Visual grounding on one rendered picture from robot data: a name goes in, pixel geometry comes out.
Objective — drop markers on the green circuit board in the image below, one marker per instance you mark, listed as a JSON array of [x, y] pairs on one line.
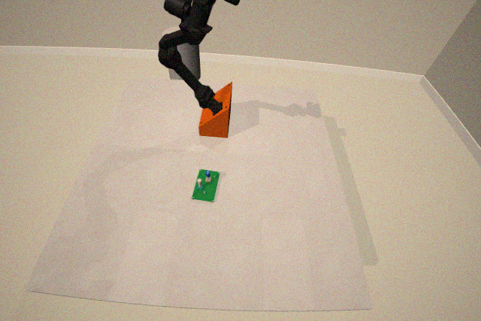
[[206, 184]]

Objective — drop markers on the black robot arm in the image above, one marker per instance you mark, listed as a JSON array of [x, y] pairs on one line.
[[193, 28]]

